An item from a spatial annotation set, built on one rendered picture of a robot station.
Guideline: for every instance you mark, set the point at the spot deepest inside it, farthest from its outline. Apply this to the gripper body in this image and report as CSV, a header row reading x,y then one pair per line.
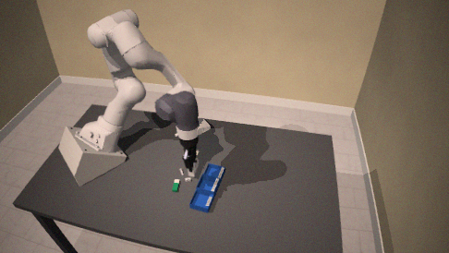
x,y
189,143

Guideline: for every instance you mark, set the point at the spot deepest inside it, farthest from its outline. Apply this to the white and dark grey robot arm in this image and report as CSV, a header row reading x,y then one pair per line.
x,y
127,43

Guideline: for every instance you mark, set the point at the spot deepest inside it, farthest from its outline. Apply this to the green and white eraser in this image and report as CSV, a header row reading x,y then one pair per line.
x,y
175,186

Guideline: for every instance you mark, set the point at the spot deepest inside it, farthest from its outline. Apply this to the blue rack of three labelled bins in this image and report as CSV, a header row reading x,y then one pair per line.
x,y
207,188

